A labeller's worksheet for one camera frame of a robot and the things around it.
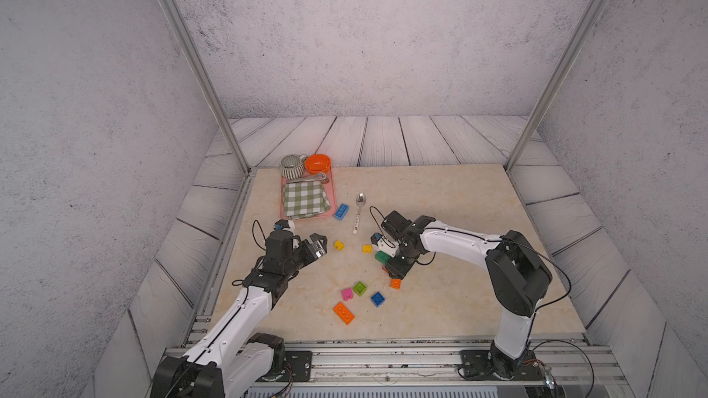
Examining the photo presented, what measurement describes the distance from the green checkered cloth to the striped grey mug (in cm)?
3

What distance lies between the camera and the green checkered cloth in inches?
42.1

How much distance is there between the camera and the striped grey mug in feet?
3.80

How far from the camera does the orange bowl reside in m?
1.20

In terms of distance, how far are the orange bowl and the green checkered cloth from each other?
0.07m
